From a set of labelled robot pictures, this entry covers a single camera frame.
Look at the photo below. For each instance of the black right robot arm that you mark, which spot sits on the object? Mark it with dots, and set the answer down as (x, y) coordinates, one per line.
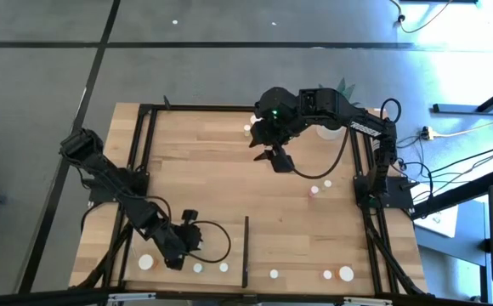
(365, 129)

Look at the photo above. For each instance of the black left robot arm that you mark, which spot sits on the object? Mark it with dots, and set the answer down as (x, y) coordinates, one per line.
(110, 178)

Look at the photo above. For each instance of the black diagonal desk beam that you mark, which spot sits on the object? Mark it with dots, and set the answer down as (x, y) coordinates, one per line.
(463, 191)

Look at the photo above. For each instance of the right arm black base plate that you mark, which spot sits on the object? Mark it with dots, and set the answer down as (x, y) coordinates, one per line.
(401, 197)

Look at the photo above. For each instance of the snake plant in white pot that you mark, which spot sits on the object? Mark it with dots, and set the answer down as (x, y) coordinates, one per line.
(329, 134)

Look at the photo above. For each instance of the small white-capped pill bottle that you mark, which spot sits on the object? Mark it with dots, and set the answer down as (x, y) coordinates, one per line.
(273, 274)

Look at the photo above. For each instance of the black aluminium table frame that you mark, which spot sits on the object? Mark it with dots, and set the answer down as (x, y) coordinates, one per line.
(212, 108)

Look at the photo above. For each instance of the white cap bottom right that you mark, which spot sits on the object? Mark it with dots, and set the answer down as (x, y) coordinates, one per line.
(327, 274)

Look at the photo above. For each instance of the small pink pill bottle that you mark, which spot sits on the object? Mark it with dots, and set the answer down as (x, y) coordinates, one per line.
(314, 189)

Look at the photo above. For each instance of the small pale green pill bottle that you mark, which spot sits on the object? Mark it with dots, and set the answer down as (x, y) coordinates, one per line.
(223, 267)

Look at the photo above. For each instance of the small yellow-green pill bottle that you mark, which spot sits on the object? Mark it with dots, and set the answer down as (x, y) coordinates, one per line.
(247, 127)

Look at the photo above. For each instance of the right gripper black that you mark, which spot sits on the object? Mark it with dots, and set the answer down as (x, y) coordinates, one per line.
(280, 106)

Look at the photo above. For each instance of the grey floor stand bar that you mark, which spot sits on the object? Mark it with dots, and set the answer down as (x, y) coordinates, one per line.
(463, 109)

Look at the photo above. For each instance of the grey side desk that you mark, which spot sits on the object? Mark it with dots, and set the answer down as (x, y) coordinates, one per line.
(463, 246)

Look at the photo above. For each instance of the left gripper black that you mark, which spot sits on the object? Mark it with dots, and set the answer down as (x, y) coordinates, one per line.
(187, 239)

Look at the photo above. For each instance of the silver metal bracket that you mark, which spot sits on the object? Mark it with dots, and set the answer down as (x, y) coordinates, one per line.
(367, 301)
(132, 296)

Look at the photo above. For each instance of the small yellow pill bottle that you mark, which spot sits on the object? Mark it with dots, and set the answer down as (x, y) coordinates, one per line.
(327, 183)

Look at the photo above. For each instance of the white paper sheet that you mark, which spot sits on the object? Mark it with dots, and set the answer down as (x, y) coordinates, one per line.
(440, 221)

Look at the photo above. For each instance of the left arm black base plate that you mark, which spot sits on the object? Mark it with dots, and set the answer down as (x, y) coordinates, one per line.
(102, 195)

